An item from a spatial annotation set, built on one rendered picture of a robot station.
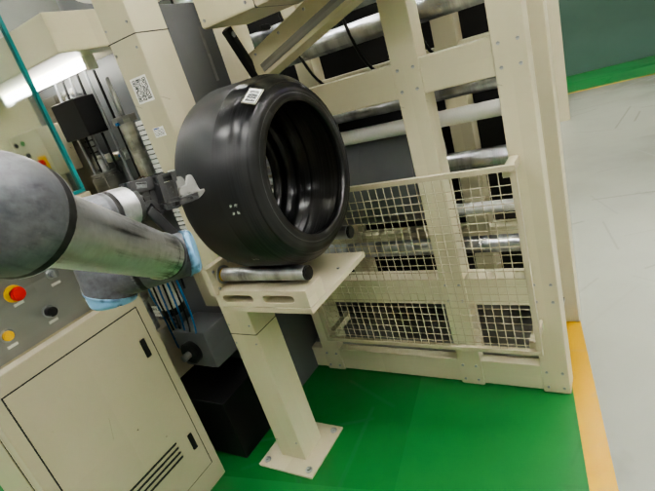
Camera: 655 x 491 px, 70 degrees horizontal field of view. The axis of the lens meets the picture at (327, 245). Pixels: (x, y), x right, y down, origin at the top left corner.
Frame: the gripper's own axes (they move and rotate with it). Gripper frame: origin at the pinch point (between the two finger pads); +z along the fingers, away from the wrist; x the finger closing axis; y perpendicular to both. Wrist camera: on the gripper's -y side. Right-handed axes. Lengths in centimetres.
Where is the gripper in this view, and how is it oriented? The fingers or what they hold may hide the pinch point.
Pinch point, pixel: (200, 194)
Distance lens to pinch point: 121.3
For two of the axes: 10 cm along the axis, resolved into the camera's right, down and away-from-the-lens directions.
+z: 5.0, -3.3, 8.0
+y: -2.2, -9.4, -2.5
